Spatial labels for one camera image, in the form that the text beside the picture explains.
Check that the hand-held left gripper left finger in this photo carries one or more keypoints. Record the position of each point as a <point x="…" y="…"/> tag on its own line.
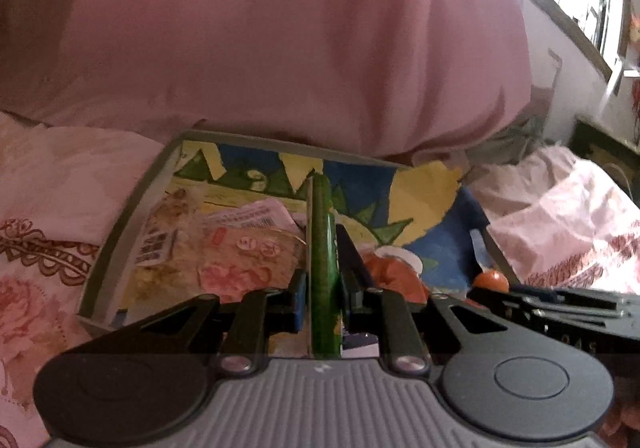
<point x="298" y="300"/>

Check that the tan snack packet white label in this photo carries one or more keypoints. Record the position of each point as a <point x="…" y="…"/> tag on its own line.
<point x="157" y="244"/>

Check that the window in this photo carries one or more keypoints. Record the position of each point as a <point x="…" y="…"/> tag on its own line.
<point x="595" y="3"/>

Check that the grey box with colourful lining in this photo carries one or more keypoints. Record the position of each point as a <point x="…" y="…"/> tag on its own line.
<point x="415" y="198"/>

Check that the white barcoded snack packet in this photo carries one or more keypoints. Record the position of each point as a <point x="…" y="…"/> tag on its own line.
<point x="250" y="214"/>

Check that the green snack packet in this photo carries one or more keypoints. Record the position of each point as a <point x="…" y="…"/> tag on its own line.
<point x="322" y="268"/>

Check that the pink floral blanket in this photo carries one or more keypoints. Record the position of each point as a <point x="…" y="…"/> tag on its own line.
<point x="40" y="238"/>

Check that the pink duvet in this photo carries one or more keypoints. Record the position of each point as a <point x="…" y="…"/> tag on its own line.
<point x="275" y="38"/>

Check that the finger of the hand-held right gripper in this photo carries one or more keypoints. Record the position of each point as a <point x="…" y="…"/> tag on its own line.
<point x="505" y="297"/>

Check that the dark wooden furniture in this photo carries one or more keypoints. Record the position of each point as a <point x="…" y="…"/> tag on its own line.
<point x="605" y="148"/>

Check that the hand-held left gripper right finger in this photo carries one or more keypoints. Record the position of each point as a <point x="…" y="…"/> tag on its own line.
<point x="351" y="278"/>

